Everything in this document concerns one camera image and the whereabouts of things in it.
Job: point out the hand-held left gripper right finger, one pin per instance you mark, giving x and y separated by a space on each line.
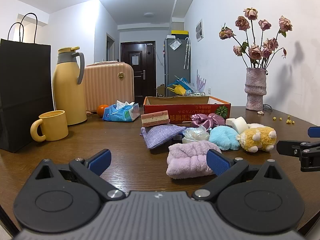
218 163

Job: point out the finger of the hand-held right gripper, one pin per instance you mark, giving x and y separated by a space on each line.
314 132
295 148

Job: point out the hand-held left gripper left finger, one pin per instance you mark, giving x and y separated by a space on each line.
100 161

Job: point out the lilac fluffy towel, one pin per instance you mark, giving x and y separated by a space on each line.
187 160

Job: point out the clear plastic wrapper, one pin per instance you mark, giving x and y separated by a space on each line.
196 135

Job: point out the white round sponge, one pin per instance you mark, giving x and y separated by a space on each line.
240 125

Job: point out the orange cardboard box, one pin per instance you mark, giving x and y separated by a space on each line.
185 113

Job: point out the purple linen pouch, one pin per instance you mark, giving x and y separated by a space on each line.
160 135

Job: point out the pink layered sponge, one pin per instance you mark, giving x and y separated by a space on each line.
155 118

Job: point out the blue plush toy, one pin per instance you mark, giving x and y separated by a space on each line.
222 137

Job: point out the scattered yellow bits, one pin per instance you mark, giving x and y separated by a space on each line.
289 122

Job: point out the yellow plush toy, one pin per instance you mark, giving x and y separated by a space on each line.
260 136

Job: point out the white foam block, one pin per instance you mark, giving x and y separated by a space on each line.
230 121

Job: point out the purple satin scrunchie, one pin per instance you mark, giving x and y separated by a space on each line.
198 121
217 118

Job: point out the blue tissue pack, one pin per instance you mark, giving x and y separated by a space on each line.
117 115

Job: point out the black eyeglasses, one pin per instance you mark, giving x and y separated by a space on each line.
268 107

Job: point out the fallen dried petal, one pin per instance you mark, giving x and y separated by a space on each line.
260 112

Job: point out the orange fruit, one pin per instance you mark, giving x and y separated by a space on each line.
101 110

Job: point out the yellow mug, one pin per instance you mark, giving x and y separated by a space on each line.
53 127

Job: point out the pink textured vase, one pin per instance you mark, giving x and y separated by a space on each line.
255 92

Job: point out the metal trolley rack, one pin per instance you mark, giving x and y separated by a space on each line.
197 93

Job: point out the pink ribbed suitcase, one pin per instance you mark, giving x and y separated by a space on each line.
107 87

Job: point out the yellow thermos jug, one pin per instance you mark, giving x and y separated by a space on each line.
67 92

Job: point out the yellow plastic item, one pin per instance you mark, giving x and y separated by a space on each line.
176 90

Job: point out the blue plastic bags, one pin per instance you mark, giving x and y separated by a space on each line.
183 81

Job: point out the dark brown entrance door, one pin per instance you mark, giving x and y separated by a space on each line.
138 80

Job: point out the brown cardboard carton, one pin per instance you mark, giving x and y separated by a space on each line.
161 91

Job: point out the bunch of dried pink roses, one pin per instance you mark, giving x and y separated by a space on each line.
255 51

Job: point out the black paper bag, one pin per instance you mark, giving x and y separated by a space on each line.
22 92

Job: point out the white paper on door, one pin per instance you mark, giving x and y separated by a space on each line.
135 60

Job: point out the grey refrigerator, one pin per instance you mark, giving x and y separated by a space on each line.
172 65

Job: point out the glass interior door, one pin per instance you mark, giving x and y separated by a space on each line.
110 47

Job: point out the white folded umbrella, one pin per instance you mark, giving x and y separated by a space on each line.
186 52

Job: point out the clear plastic bag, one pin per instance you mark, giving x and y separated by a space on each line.
175 44

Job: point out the yellow and black box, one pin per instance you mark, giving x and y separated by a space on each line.
180 33

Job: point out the purple wall decal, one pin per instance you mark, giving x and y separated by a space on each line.
200 82

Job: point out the wall picture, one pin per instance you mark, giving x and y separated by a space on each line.
199 30

